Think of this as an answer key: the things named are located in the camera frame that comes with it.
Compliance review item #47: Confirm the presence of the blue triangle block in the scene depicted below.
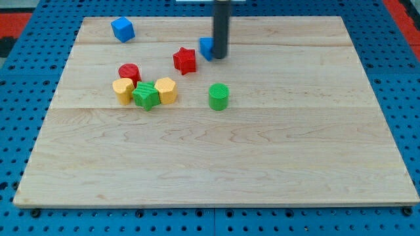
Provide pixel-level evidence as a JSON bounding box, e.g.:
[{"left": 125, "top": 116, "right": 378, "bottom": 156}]
[{"left": 199, "top": 37, "right": 213, "bottom": 62}]

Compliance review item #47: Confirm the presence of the wooden board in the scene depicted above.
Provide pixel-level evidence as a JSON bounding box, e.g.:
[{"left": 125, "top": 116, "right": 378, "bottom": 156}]
[{"left": 14, "top": 16, "right": 419, "bottom": 208}]

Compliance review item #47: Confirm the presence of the green cylinder block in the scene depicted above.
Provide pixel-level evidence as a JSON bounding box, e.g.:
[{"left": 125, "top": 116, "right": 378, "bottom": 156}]
[{"left": 209, "top": 83, "right": 230, "bottom": 111}]

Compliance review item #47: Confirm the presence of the yellow hexagon block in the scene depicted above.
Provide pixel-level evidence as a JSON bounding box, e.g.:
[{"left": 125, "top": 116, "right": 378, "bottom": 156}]
[{"left": 154, "top": 77, "right": 178, "bottom": 104}]

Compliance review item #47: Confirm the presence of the red star block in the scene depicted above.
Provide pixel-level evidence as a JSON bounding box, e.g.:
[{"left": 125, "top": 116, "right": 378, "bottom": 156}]
[{"left": 173, "top": 47, "right": 196, "bottom": 75}]

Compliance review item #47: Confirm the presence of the green star block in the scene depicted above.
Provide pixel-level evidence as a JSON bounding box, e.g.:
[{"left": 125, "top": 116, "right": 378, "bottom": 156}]
[{"left": 132, "top": 81, "right": 161, "bottom": 111}]

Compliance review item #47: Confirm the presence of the yellow heart block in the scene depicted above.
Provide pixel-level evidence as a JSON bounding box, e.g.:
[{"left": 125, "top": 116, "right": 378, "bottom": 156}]
[{"left": 112, "top": 78, "right": 135, "bottom": 106}]

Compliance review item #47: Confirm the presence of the red cylinder block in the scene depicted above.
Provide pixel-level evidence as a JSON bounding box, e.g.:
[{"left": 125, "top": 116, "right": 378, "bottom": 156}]
[{"left": 118, "top": 63, "right": 142, "bottom": 87}]

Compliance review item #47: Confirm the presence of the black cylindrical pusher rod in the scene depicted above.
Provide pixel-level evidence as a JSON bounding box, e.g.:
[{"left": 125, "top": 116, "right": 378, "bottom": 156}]
[{"left": 213, "top": 0, "right": 231, "bottom": 59}]

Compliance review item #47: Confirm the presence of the blue cube block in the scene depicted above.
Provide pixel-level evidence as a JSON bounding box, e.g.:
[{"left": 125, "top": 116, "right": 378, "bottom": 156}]
[{"left": 111, "top": 16, "right": 135, "bottom": 43}]

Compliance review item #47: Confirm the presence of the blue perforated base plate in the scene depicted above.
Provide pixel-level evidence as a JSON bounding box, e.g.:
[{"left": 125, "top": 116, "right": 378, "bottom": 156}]
[{"left": 1, "top": 0, "right": 419, "bottom": 235}]

